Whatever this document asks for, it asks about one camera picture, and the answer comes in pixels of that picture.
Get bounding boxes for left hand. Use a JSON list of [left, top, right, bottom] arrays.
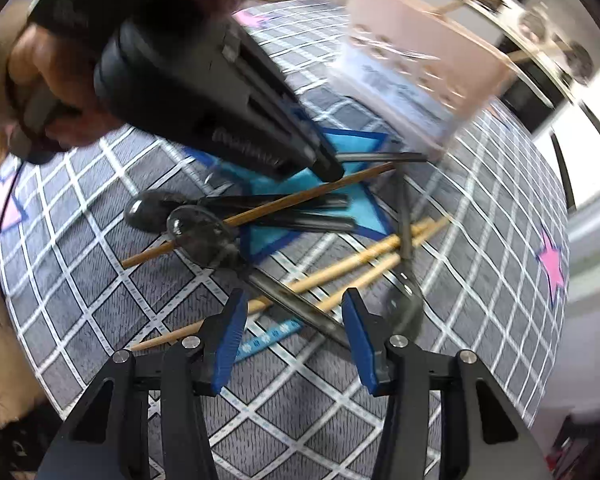
[[4, 24, 127, 151]]

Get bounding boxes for black chopstick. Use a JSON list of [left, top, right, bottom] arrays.
[[123, 188, 351, 233], [253, 212, 358, 233]]

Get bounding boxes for dark brown wooden chopstick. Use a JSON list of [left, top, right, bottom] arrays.
[[336, 152, 428, 162]]

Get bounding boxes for pink perforated utensil holder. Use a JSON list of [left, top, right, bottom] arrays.
[[329, 0, 515, 160]]

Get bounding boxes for thin brown wooden chopstick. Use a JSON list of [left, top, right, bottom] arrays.
[[122, 162, 394, 269]]

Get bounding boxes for grey checkered star tablecloth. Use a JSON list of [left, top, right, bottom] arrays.
[[0, 4, 571, 480]]

